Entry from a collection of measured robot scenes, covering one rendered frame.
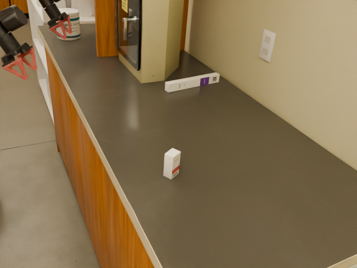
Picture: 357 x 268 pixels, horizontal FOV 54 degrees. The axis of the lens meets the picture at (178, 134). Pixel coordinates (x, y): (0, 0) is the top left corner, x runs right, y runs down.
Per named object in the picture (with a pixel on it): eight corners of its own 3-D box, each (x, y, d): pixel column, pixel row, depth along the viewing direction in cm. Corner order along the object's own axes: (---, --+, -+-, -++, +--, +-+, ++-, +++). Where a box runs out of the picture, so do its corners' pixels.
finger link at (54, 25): (74, 33, 168) (62, 14, 164) (70, 36, 162) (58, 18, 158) (62, 39, 170) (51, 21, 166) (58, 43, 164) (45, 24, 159)
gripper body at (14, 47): (29, 46, 126) (16, 27, 123) (18, 55, 118) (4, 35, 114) (15, 53, 128) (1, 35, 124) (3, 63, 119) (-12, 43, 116)
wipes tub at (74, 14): (77, 33, 208) (76, 7, 200) (83, 40, 198) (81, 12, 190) (54, 34, 202) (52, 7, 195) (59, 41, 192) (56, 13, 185)
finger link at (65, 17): (77, 28, 174) (67, 11, 170) (74, 33, 168) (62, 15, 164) (66, 34, 176) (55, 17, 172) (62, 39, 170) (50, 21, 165)
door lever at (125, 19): (136, 40, 145) (134, 38, 147) (136, 17, 140) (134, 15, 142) (123, 41, 143) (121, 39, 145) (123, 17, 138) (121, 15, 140)
